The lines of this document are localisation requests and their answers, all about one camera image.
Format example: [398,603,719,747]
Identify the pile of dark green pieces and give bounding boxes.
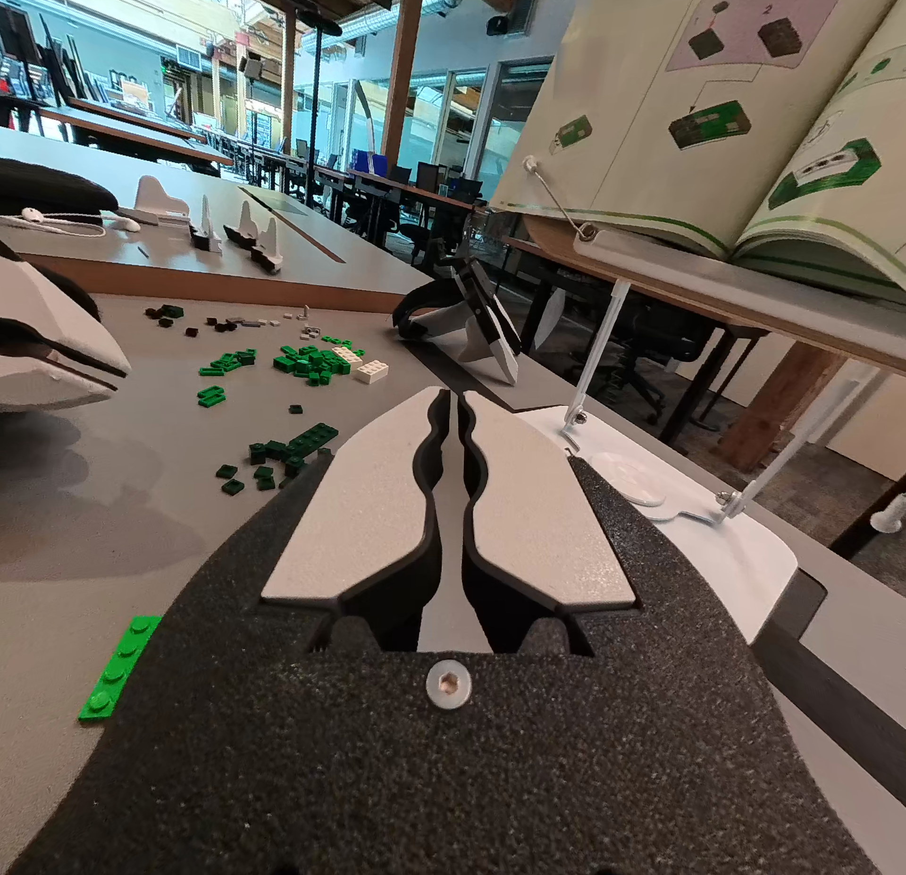
[216,404,334,495]

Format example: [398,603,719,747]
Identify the pile of bright green pieces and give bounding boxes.
[197,334,366,409]

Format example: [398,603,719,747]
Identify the spare black white gripper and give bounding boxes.
[391,254,525,387]

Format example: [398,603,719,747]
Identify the wooden post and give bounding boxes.
[381,0,427,177]
[711,340,849,474]

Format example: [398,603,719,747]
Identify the bright green square lego plate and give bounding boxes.
[78,615,162,722]

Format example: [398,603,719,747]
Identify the white book stand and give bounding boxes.
[513,154,906,646]

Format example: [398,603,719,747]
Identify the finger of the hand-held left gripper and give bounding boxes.
[0,337,120,414]
[0,258,132,387]

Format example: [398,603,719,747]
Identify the long brown desk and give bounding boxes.
[39,102,235,177]

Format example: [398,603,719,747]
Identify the lego instruction booklet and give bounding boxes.
[488,0,906,304]

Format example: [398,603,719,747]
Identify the scatter of black lego pieces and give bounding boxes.
[143,304,242,338]

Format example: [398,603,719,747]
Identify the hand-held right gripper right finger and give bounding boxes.
[459,390,637,655]

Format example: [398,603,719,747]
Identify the black oval pouch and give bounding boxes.
[0,159,120,219]

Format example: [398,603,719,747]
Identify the black office chair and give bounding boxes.
[607,300,710,424]

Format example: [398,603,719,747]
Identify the black floor lamp pole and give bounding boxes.
[296,8,344,207]

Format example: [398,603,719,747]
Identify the scatter of grey lego pieces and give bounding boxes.
[228,304,321,342]

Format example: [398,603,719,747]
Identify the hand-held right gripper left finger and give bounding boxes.
[260,387,451,653]

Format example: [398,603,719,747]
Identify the dark green long lego plate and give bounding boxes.
[286,422,339,458]

